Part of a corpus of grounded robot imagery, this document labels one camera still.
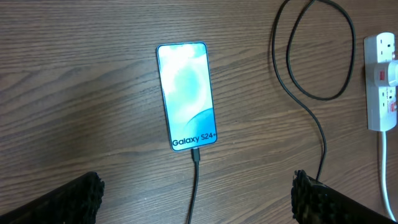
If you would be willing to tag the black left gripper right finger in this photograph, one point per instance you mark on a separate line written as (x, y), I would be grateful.
(315, 203)

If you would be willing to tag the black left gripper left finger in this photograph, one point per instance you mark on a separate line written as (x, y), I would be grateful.
(75, 202)

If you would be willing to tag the blue screen smartphone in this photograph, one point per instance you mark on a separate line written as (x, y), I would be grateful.
(186, 88)

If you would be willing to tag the white plug adapter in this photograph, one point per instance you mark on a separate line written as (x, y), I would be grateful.
(392, 72)

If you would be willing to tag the white power strip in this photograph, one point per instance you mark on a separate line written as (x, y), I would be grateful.
(379, 50)

